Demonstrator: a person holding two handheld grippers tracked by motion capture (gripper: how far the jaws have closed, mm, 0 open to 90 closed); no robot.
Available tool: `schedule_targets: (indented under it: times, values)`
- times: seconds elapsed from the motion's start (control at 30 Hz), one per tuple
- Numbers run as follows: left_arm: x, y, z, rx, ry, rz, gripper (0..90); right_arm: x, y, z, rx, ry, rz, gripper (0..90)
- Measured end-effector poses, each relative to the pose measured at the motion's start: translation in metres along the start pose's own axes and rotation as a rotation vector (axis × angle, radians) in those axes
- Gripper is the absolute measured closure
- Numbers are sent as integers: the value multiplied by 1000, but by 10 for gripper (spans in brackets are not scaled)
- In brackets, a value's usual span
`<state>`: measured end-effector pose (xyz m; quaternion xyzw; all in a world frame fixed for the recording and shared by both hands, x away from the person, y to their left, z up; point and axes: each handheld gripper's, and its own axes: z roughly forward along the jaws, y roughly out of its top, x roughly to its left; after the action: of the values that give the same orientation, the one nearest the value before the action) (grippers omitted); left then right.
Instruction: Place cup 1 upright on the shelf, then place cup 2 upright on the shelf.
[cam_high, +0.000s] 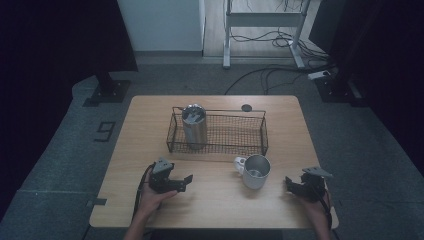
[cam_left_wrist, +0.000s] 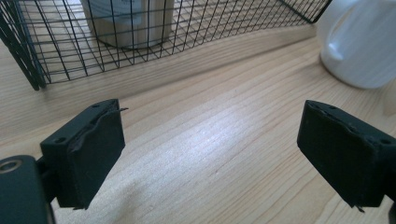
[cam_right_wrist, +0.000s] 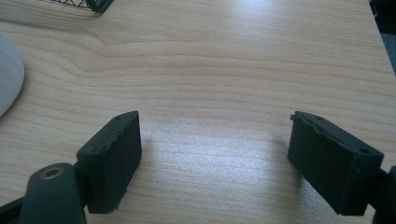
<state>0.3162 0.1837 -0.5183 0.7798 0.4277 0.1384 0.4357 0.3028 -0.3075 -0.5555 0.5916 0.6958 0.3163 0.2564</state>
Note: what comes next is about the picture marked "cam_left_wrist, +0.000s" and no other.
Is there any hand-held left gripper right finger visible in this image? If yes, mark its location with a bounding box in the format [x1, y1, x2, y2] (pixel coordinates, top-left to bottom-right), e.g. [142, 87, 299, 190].
[296, 99, 396, 214]

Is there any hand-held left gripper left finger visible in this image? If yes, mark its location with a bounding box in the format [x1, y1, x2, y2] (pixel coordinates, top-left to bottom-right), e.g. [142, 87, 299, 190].
[39, 98, 129, 211]

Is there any black wire basket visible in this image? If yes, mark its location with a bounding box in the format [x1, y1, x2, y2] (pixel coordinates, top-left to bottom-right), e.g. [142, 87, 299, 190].
[0, 0, 333, 91]

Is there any silver can with white label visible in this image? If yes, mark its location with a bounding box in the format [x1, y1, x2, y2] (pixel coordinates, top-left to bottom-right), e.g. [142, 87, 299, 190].
[79, 0, 176, 50]

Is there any white plastic jug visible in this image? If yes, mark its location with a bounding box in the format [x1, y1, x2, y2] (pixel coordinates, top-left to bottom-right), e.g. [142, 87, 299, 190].
[316, 0, 396, 91]

